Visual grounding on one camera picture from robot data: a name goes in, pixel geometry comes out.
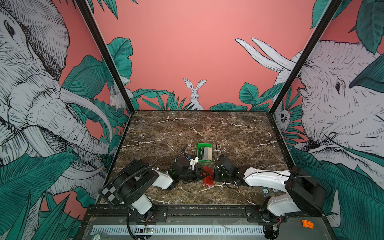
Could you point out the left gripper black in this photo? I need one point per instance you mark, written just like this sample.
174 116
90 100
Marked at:
197 171

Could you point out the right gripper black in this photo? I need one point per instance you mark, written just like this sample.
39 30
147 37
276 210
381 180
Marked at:
216 174

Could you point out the stack of credit cards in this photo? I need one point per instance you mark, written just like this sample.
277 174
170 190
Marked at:
207 154

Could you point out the green plastic tray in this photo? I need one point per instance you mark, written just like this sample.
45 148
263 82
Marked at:
200 149

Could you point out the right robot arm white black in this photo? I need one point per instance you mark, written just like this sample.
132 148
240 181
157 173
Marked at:
301 192

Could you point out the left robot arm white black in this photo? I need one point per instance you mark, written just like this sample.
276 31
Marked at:
130 185

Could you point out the checkerboard calibration tag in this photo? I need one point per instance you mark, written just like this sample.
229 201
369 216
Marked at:
107 193

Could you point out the orange connector block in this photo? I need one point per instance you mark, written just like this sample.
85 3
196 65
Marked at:
307 224

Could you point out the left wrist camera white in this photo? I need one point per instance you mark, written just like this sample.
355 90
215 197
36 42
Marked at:
193 162

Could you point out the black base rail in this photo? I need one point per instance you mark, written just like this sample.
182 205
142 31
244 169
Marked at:
162 213

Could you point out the white slotted cable duct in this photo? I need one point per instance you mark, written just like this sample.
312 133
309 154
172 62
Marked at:
174 230

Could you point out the left black frame post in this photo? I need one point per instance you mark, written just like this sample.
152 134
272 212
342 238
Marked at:
98 38

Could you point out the black frame post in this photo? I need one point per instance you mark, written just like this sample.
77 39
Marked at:
98 38
324 21

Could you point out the right black frame post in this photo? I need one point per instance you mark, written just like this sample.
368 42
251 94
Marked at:
324 21

